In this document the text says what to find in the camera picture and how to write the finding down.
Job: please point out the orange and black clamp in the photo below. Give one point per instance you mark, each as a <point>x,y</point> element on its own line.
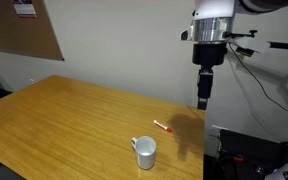
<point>238,159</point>

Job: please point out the brown cork board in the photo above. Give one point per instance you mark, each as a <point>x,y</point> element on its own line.
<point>20,33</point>

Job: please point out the white ceramic mug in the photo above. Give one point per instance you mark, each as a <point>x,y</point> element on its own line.
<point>146,156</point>

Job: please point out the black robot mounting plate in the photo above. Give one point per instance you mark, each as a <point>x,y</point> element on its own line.
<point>250,143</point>

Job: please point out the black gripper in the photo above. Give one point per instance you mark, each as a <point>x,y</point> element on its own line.
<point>210,53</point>

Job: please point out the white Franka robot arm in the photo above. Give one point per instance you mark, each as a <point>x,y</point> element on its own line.
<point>214,10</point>

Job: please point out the red marker with white end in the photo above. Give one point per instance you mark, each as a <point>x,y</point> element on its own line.
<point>162,126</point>

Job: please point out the black camera mount rod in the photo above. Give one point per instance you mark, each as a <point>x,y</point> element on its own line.
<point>285,45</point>

